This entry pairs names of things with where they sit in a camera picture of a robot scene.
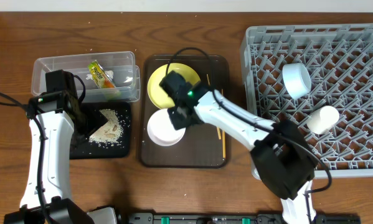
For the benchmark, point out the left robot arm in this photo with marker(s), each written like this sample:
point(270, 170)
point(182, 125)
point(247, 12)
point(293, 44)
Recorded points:
point(57, 121)

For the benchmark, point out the grey dishwasher rack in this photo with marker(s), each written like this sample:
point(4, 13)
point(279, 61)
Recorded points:
point(339, 59)

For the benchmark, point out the dark brown tray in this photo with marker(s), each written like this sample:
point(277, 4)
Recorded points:
point(200, 146)

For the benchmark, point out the light blue bowl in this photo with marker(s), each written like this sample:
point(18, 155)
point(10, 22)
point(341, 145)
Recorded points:
point(296, 79)

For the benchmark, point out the yellow plate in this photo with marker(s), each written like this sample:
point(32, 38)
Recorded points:
point(157, 95)

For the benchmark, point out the white bowl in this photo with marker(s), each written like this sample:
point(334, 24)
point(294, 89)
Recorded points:
point(161, 131)

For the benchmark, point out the pile of rice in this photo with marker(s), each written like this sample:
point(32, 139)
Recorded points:
point(110, 132)

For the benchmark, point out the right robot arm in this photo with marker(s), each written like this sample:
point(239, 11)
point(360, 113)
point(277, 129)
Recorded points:
point(280, 155)

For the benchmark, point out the clear plastic bin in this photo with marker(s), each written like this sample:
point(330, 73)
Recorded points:
point(125, 75)

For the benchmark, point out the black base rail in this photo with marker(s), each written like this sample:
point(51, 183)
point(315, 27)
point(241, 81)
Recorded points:
point(236, 218)

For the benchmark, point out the black waste tray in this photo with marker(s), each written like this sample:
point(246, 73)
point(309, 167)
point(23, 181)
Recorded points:
point(89, 150)

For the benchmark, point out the white cup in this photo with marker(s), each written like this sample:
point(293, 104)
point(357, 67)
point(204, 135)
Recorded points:
point(323, 119)

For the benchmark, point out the wooden chopstick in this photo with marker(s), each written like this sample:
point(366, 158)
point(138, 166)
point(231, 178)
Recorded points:
point(218, 129)
point(223, 145)

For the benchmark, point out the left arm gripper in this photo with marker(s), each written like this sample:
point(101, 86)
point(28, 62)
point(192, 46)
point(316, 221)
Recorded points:
point(96, 119)

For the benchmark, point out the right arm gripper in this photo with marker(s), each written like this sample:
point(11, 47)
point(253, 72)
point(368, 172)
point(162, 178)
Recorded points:
point(180, 115)

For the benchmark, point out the green snack wrapper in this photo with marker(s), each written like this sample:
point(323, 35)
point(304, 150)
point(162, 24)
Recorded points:
point(103, 81)

